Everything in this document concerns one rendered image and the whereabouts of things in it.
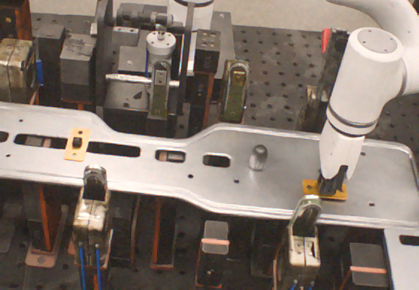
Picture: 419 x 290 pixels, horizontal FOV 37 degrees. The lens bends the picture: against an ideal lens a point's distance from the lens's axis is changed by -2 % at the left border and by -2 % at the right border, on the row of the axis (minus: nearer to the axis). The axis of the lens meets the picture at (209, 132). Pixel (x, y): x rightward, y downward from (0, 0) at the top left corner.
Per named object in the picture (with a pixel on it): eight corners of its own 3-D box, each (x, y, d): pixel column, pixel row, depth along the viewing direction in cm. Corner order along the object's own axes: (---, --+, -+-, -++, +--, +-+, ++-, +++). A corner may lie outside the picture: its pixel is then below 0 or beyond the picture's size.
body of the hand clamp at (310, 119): (276, 212, 150) (308, 104, 125) (275, 190, 155) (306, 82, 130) (300, 215, 150) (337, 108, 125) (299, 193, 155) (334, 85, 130)
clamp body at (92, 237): (69, 334, 122) (56, 232, 98) (80, 282, 131) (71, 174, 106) (115, 339, 122) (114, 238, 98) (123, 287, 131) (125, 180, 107)
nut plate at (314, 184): (303, 195, 114) (304, 190, 113) (301, 179, 117) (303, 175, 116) (347, 199, 114) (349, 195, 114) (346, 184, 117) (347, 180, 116)
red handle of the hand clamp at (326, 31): (314, 99, 124) (319, 25, 127) (312, 102, 126) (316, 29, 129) (335, 102, 124) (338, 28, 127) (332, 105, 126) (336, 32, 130)
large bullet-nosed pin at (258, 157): (247, 175, 119) (253, 151, 114) (247, 163, 121) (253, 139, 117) (263, 177, 119) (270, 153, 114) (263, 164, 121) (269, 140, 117)
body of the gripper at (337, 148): (326, 92, 106) (312, 139, 114) (332, 134, 99) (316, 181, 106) (369, 97, 106) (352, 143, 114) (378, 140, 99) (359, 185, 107)
